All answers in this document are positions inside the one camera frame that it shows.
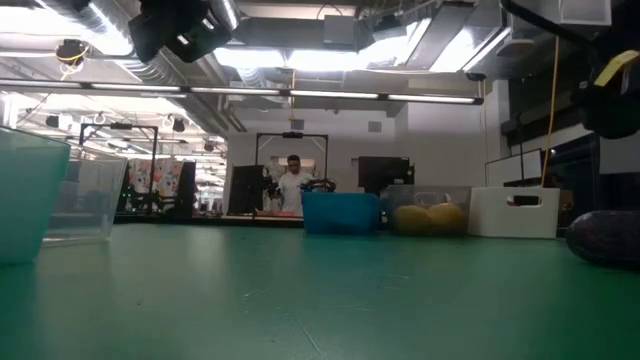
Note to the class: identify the yellow lemon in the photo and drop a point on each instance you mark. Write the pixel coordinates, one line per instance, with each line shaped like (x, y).
(450, 216)
(412, 221)

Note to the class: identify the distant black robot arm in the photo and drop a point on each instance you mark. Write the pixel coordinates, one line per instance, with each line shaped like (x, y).
(320, 185)

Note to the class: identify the yellow tape tag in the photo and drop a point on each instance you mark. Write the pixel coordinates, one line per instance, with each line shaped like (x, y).
(617, 66)

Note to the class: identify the white board panel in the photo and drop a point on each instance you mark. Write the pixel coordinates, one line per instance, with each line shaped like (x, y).
(515, 167)

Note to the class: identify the grey ceiling ventilation unit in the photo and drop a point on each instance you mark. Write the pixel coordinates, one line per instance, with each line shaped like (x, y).
(340, 31)

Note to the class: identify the black upright panel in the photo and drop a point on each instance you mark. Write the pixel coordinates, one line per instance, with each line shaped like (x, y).
(186, 185)

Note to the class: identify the white plastic bin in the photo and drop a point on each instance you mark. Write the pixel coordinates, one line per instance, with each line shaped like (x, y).
(492, 220)

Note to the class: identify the long ceiling strip light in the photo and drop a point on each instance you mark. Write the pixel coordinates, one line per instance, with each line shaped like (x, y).
(332, 94)

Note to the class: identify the black monitor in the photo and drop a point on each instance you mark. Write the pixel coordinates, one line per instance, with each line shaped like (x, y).
(382, 172)
(246, 187)

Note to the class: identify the person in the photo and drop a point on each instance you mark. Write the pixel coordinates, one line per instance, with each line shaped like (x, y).
(292, 190)

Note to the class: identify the clear plastic bin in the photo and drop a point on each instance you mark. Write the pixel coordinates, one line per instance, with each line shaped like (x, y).
(425, 196)
(85, 210)

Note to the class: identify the teal translucent plastic bin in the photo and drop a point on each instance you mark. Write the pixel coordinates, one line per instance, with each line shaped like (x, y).
(30, 200)

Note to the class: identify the blue plastic bin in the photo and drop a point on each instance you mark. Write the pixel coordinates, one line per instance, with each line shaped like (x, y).
(340, 214)

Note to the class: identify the silver round air duct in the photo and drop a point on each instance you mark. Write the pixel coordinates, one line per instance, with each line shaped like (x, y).
(222, 12)

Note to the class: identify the black frame stand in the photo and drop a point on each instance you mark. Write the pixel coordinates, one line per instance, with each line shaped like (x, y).
(120, 126)

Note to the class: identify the black ceiling camera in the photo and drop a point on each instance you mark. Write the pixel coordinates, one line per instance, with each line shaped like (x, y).
(475, 76)

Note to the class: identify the black gantry frame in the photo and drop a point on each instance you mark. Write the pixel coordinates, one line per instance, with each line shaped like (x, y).
(292, 134)

